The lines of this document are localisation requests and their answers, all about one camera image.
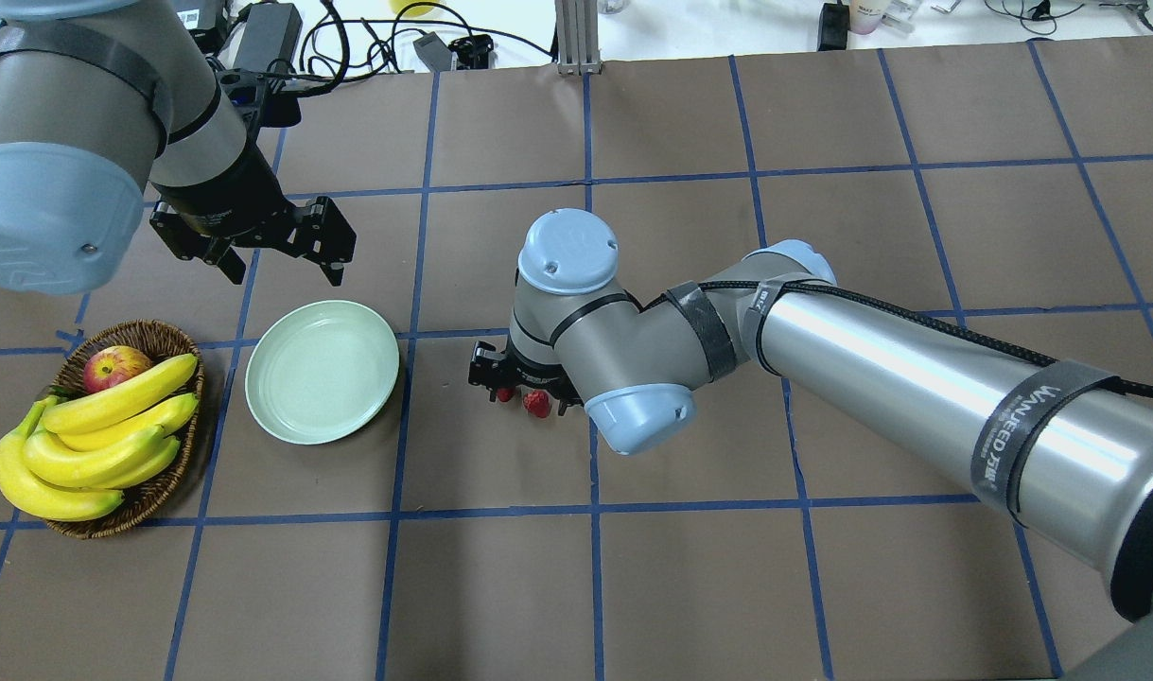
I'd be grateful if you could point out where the black power adapter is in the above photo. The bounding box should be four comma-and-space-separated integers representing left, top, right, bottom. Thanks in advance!
231, 3, 303, 75

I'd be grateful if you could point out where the wicker fruit basket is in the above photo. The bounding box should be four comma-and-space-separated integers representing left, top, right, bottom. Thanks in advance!
44, 320, 206, 540

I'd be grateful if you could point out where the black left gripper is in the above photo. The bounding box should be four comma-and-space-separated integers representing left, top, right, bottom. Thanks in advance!
149, 142, 357, 288

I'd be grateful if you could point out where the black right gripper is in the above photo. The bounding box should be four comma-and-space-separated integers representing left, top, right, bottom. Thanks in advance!
468, 341, 585, 415

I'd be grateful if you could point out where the aluminium frame post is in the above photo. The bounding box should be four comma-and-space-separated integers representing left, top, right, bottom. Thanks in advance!
553, 0, 603, 77

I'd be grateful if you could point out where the light green plate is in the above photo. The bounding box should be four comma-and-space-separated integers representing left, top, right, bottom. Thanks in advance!
244, 298, 400, 445

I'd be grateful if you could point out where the white paper cup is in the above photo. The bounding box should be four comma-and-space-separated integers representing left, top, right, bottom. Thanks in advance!
846, 0, 892, 35

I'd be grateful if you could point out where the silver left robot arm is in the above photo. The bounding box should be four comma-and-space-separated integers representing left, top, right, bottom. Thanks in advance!
0, 1, 357, 296

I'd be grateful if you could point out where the yellow banana bunch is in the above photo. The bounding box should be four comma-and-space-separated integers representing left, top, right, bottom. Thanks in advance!
0, 353, 199, 523

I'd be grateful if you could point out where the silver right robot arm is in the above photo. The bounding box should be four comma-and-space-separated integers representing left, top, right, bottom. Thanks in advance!
468, 209, 1153, 680

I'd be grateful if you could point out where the red apple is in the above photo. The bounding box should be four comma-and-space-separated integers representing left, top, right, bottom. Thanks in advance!
82, 345, 155, 393

